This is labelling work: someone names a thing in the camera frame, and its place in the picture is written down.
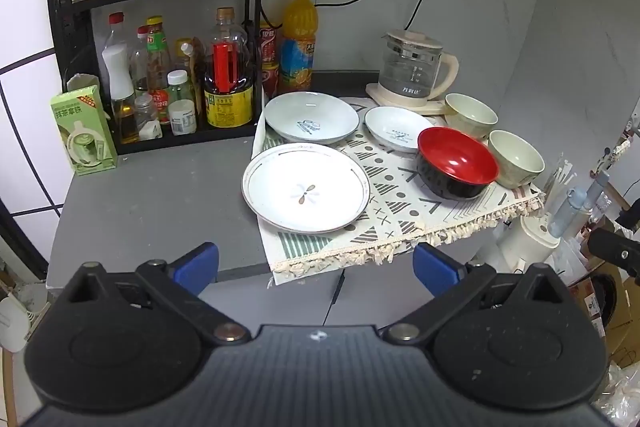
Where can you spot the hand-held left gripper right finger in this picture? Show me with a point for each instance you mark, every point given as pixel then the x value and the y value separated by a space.
pixel 436 269

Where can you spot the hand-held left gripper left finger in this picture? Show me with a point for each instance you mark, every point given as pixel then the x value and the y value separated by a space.
pixel 196 266

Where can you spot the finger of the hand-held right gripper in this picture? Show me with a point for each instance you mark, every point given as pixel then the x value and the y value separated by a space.
pixel 629 214
pixel 612 247

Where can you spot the red and black bowl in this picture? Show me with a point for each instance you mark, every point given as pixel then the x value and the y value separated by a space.
pixel 455 157

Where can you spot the cream green bowl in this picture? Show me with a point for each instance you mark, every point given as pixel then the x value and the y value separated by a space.
pixel 470 112
pixel 517 159

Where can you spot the white brown-rimmed leaf plate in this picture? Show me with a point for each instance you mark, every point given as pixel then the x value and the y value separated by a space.
pixel 305 192

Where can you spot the large white blue-rimmed plate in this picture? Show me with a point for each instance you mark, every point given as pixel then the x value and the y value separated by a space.
pixel 320 117

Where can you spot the light blue electric toothbrush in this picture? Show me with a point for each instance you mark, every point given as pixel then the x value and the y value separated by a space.
pixel 575 204

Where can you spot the cardboard box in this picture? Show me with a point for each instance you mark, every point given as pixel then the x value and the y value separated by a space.
pixel 612 307

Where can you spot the patterned fringed table mat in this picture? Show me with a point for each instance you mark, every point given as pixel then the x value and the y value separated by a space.
pixel 395 217

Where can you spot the white toothbrush holder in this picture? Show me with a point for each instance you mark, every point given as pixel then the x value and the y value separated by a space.
pixel 525 242

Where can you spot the small white blue-print plate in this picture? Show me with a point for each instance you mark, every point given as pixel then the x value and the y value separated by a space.
pixel 395 129

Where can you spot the clear plastic bag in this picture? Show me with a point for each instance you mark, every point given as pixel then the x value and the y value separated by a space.
pixel 622 394

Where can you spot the small glass spice shaker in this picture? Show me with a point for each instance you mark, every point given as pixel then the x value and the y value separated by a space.
pixel 146 119

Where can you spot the green drink carton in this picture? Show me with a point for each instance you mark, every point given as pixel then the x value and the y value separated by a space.
pixel 82 132

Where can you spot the white-lidded green jar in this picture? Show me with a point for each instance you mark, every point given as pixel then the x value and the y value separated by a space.
pixel 178 89

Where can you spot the cream kettle base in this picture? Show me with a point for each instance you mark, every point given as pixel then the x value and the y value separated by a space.
pixel 385 99

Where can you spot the glass electric kettle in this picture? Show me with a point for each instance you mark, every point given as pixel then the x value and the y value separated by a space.
pixel 407 67

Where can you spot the clear glass bottle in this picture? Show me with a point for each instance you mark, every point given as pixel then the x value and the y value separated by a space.
pixel 139 67

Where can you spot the red-capped white-label bottle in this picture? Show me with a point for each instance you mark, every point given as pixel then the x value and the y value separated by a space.
pixel 119 72

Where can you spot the green-label sauce bottle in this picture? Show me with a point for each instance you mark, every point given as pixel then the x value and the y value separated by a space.
pixel 158 57

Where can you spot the orange juice bottle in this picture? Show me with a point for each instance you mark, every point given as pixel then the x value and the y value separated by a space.
pixel 298 42

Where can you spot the black metal shelf rack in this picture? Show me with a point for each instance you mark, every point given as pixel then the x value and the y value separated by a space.
pixel 82 32

